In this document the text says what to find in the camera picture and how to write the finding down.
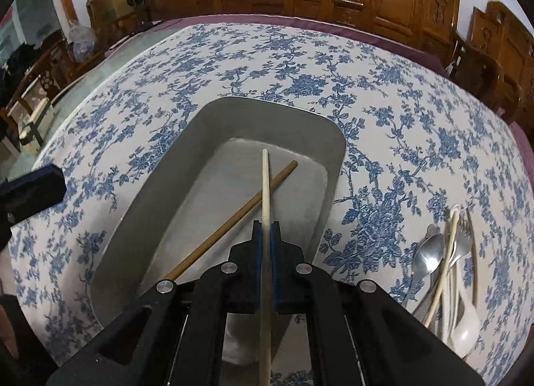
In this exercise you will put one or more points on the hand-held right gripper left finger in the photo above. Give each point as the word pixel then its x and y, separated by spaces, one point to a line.
pixel 258 269

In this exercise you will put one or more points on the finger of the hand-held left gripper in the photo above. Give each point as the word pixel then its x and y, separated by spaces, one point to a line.
pixel 37 188

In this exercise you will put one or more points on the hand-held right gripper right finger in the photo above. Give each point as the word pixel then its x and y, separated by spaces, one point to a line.
pixel 275 269

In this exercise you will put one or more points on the brown chopstick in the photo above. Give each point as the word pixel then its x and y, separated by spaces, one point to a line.
pixel 233 219
pixel 472 252

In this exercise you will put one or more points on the cream chopstick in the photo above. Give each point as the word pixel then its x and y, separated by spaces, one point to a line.
pixel 265 186
pixel 444 261

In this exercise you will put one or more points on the grey metal tray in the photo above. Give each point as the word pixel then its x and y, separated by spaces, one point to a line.
pixel 208 140

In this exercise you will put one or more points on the wooden chair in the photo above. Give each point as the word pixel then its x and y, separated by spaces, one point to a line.
pixel 37 77

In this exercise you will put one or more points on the clear plastic bag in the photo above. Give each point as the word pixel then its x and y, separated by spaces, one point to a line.
pixel 81 37

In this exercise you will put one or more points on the blue floral tablecloth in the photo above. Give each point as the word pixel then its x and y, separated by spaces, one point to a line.
pixel 396 127

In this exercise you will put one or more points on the white plastic spoon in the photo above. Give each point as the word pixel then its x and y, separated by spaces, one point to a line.
pixel 465 327

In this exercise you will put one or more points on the carved wooden armchair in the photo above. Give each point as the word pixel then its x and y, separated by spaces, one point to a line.
pixel 500 48

